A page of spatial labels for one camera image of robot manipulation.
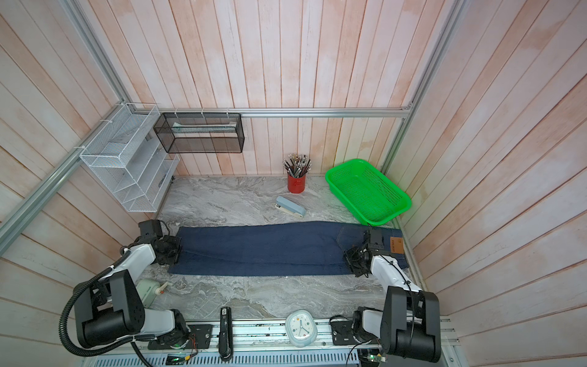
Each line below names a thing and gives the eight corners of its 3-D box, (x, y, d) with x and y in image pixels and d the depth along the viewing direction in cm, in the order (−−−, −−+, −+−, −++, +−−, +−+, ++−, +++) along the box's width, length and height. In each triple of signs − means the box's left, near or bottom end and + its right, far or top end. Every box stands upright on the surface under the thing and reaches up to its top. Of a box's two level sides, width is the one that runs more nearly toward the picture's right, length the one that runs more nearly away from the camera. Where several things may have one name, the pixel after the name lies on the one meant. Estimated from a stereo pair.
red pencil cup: (292, 196, 114) (292, 170, 100) (282, 181, 121) (282, 154, 107) (310, 190, 117) (313, 163, 102) (300, 175, 124) (301, 148, 109)
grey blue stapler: (275, 206, 110) (274, 199, 106) (280, 201, 112) (279, 194, 108) (300, 220, 105) (300, 213, 101) (304, 214, 107) (305, 207, 103)
